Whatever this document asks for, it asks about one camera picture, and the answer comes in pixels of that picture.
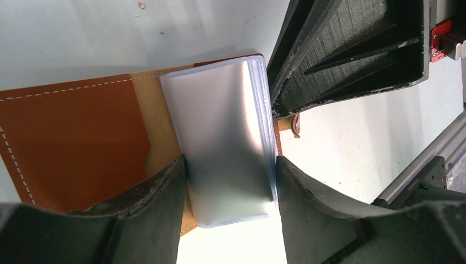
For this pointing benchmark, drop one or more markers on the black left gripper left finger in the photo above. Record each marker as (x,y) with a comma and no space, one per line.
(140,225)

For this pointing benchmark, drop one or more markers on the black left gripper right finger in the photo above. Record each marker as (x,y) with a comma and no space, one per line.
(322,225)

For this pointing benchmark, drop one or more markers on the brown leather card holder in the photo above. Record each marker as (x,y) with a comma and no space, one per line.
(73,145)

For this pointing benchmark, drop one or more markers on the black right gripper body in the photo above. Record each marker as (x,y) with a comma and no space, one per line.
(447,30)

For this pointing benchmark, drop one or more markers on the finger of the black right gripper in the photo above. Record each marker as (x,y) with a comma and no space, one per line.
(330,51)

